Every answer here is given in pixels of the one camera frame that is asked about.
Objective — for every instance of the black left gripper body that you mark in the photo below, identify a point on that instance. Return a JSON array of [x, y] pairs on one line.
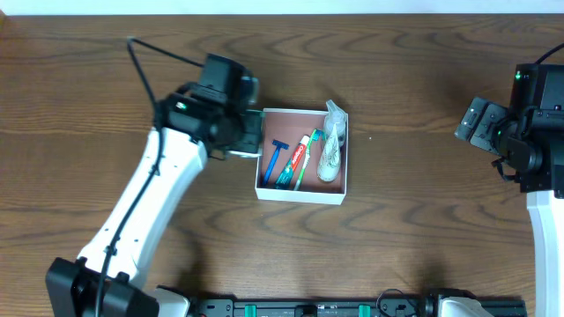
[[252, 133]]

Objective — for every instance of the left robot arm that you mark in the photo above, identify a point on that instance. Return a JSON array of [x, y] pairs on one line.
[[110, 272]]

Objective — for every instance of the white patterned cream tube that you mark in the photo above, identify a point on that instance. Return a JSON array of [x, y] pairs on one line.
[[330, 160]]

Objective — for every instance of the red teal toothpaste tube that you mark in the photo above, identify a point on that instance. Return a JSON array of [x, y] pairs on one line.
[[285, 178]]

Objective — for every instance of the green white toothbrush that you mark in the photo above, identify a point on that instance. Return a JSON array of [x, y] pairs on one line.
[[316, 135]]

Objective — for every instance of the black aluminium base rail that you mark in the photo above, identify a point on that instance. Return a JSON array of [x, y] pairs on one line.
[[392, 302]]

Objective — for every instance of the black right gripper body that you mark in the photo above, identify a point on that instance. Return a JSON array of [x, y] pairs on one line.
[[478, 128]]

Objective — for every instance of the clear pump bottle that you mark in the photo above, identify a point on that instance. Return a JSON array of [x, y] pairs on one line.
[[336, 118]]

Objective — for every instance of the white square cardboard box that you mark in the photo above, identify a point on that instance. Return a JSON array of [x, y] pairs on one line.
[[289, 126]]

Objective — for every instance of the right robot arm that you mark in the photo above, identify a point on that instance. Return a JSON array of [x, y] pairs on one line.
[[527, 136]]

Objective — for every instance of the blue disposable razor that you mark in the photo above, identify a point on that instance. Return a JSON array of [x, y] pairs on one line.
[[278, 147]]

